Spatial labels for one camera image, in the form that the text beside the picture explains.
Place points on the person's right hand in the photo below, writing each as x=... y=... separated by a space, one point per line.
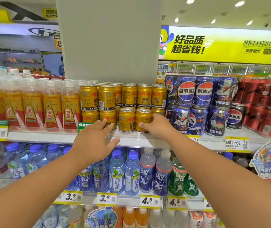
x=164 y=128

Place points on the person's left hand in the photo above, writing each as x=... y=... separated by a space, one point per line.
x=90 y=144

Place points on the person's left thumb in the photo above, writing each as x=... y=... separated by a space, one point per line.
x=112 y=143

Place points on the person's left middle finger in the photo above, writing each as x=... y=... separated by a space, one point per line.
x=99 y=124

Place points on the person's right thumb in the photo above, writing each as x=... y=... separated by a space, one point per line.
x=146 y=127

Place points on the gold energy drink can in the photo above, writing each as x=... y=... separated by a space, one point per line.
x=143 y=116

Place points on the person's right forearm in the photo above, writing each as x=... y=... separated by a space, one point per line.
x=221 y=187

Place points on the person's left forearm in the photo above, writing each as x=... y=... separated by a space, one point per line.
x=30 y=194

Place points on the green shelf tag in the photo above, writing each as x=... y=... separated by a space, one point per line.
x=83 y=127

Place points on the white metal shelf board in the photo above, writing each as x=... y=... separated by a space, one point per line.
x=126 y=201
x=137 y=141

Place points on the rows of gold cans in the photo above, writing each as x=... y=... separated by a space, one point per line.
x=106 y=97

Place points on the row of blue-capped drink bottles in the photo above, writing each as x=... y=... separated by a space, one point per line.
x=116 y=173

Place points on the white-capped blue-label bottle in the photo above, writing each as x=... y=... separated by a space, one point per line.
x=147 y=173
x=161 y=178

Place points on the row of gold-label drink bottles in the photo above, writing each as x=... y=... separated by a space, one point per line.
x=52 y=109

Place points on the stack of blue cola cans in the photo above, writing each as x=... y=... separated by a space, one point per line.
x=185 y=92

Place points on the green drink bottle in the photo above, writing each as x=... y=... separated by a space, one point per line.
x=177 y=180
x=192 y=187

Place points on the row of red-capped bottles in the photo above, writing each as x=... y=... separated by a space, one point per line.
x=47 y=76

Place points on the round blue promo card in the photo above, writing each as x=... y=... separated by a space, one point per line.
x=266 y=161
x=102 y=218

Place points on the orange juice bottle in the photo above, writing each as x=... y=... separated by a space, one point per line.
x=129 y=218
x=142 y=219

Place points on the clear water bottle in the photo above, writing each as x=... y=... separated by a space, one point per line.
x=76 y=217
x=63 y=217
x=49 y=218

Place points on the clear white-capped bottle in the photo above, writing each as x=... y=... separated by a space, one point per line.
x=168 y=220
x=182 y=222
x=155 y=220

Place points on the black cola can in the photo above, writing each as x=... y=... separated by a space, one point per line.
x=235 y=117

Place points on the round yellow sign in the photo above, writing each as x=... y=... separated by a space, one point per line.
x=58 y=42

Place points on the yellow offer price tag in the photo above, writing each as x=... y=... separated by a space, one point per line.
x=236 y=144

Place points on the row of glass-door fridges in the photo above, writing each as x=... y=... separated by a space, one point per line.
x=221 y=69

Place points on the dark cola bottle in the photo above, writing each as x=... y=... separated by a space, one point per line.
x=241 y=161

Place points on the grey background shelf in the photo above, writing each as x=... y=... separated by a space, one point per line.
x=18 y=60

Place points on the white red-print bottle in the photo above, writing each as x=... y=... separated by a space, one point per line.
x=209 y=222
x=195 y=222

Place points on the small yellow hanging sign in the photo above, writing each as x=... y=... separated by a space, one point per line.
x=50 y=13

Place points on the stack of red cola cans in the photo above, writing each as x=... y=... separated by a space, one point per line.
x=268 y=116

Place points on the ceiling spot lights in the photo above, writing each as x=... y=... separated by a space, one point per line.
x=190 y=1

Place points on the yellow wall banner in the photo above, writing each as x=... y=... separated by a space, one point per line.
x=221 y=45

